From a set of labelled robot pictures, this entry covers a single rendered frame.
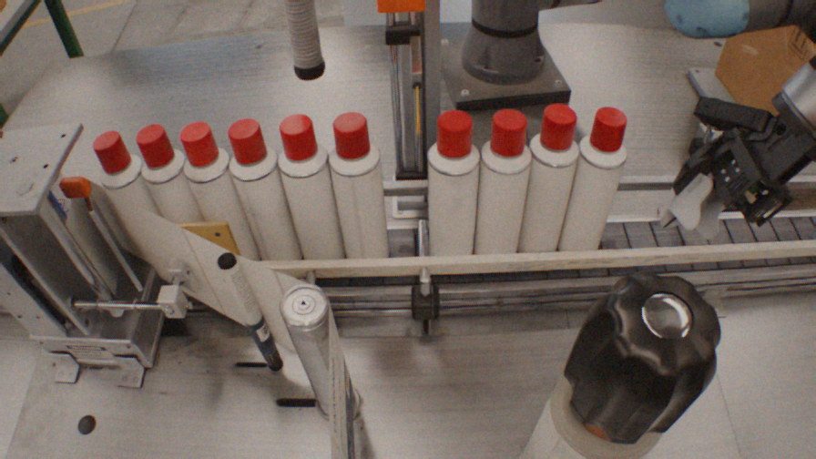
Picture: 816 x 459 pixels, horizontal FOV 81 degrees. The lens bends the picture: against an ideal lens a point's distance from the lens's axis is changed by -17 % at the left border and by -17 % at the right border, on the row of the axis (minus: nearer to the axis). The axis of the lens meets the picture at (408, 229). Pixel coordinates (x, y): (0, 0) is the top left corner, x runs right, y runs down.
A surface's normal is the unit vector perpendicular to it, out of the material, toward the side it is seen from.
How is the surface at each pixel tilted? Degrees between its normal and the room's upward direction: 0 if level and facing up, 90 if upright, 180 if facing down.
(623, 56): 0
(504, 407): 0
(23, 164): 0
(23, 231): 90
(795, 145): 60
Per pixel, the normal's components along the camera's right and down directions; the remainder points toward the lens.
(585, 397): -0.89, 0.36
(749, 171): -0.88, -0.29
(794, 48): -1.00, 0.08
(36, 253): 1.00, -0.04
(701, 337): 0.09, -0.56
